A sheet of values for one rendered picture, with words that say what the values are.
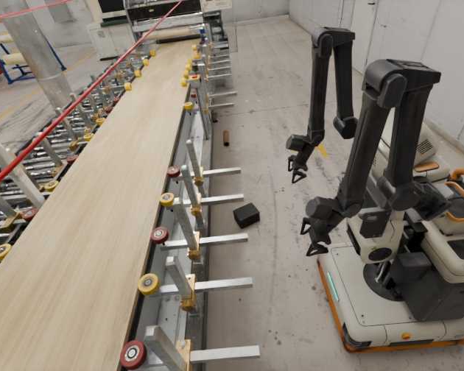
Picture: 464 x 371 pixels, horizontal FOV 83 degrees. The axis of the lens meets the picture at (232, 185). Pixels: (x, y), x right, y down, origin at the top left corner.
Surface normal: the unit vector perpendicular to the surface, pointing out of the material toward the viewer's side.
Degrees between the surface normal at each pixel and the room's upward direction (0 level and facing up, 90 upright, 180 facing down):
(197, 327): 0
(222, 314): 0
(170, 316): 0
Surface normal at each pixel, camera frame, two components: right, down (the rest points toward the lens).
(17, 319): -0.12, -0.75
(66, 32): 0.04, 0.65
